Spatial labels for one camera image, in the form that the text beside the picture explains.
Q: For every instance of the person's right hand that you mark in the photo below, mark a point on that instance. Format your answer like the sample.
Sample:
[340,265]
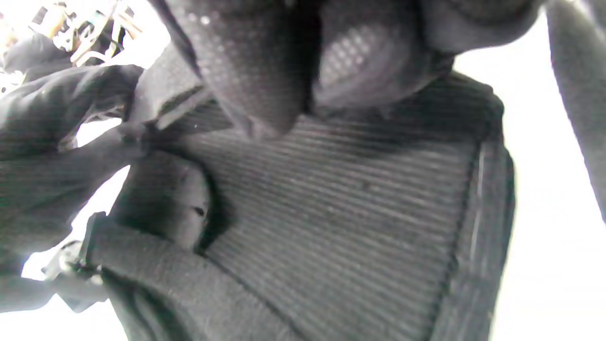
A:
[255,57]

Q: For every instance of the person's left hand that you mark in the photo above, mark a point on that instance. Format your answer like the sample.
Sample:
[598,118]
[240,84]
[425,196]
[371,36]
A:
[47,203]

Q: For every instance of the black fabric backpack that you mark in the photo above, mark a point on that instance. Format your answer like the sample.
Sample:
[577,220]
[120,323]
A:
[355,213]

